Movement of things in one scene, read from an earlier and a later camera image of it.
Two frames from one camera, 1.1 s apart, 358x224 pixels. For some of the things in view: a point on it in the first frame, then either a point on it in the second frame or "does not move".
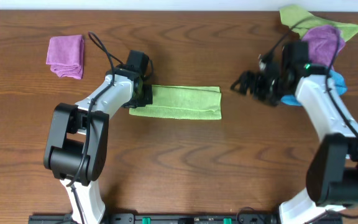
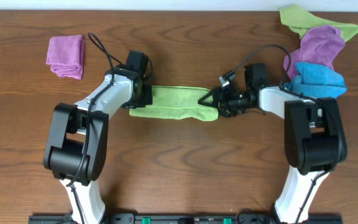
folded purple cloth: (66, 55) does not move
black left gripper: (148, 95) does not move
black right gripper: (255, 79) -> (223, 93)
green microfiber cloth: (183, 101) does not move
